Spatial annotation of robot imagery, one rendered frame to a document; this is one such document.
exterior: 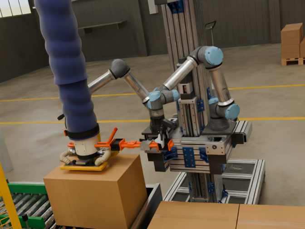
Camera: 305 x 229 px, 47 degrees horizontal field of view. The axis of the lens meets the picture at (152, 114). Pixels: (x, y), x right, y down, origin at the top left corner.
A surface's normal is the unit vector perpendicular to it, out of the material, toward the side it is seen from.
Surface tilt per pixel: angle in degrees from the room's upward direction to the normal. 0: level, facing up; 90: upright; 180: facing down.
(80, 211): 90
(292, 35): 90
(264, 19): 90
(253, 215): 0
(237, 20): 90
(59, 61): 73
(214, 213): 0
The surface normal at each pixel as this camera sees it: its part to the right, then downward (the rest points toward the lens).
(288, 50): -0.44, 0.35
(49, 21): -0.19, 0.18
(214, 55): 0.37, 0.10
